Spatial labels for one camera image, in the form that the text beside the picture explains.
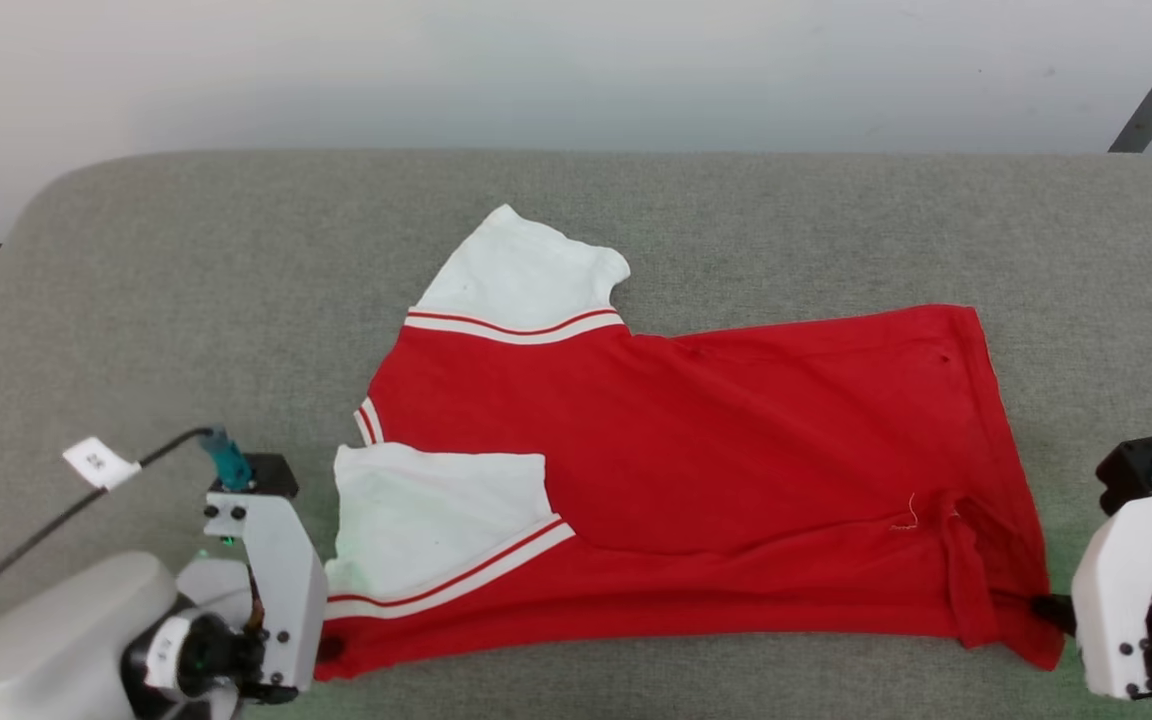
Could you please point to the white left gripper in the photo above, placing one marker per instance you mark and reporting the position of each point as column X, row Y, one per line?
column 286, row 600

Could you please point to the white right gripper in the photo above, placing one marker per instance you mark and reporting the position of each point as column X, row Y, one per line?
column 1116, row 600

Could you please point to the red and white jersey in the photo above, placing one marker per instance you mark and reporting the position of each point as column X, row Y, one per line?
column 736, row 450

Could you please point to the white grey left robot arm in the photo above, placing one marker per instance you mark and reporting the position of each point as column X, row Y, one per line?
column 46, row 650

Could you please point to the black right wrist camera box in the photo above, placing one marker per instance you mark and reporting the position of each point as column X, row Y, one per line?
column 1136, row 470

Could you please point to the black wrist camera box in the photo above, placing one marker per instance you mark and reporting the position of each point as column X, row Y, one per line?
column 1136, row 470
column 271, row 475

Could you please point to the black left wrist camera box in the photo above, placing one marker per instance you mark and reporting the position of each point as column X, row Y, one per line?
column 271, row 475

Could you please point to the teal left camera connector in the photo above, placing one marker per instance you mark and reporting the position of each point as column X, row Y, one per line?
column 228, row 462

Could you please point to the grey metal wall strip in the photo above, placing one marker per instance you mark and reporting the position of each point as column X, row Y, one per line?
column 1151, row 110

